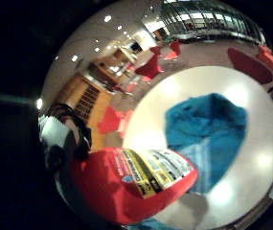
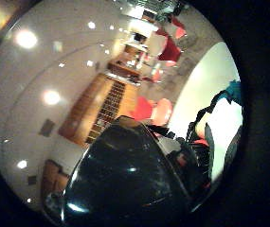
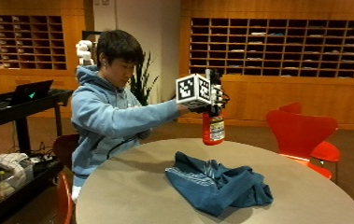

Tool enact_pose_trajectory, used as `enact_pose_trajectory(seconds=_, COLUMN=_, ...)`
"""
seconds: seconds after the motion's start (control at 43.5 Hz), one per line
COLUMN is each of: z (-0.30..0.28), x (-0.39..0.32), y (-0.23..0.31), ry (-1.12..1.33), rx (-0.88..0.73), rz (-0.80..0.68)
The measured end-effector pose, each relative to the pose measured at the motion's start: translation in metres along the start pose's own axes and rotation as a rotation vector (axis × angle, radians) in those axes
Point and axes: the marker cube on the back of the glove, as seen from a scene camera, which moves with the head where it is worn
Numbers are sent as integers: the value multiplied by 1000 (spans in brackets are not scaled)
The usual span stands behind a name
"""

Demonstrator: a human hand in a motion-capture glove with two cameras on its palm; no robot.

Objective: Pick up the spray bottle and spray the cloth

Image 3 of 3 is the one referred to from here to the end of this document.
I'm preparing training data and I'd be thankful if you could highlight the red spray bottle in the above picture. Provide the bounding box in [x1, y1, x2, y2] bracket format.
[202, 68, 227, 147]

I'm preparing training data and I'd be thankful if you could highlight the white marker cube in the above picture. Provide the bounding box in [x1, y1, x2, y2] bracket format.
[175, 73, 214, 107]

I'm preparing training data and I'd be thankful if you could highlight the green plant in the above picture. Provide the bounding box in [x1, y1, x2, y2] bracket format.
[129, 51, 161, 106]

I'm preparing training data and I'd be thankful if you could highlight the wooden pigeonhole shelf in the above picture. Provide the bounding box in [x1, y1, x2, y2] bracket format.
[190, 17, 354, 79]
[0, 14, 69, 71]

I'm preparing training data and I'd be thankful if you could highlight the the person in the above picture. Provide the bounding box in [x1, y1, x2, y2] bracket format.
[70, 29, 192, 200]

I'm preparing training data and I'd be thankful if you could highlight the blue crumpled cloth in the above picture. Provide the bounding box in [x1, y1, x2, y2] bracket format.
[164, 151, 275, 217]

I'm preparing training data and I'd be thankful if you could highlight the dark red chair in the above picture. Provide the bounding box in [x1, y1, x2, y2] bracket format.
[53, 133, 82, 224]

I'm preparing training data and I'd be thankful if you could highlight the black laptop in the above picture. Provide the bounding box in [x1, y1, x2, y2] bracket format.
[10, 79, 55, 106]

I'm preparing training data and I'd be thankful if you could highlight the black cart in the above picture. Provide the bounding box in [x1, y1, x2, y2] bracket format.
[0, 88, 75, 224]

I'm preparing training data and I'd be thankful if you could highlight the clear plastic bin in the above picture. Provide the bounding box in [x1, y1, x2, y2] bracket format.
[0, 158, 37, 204]

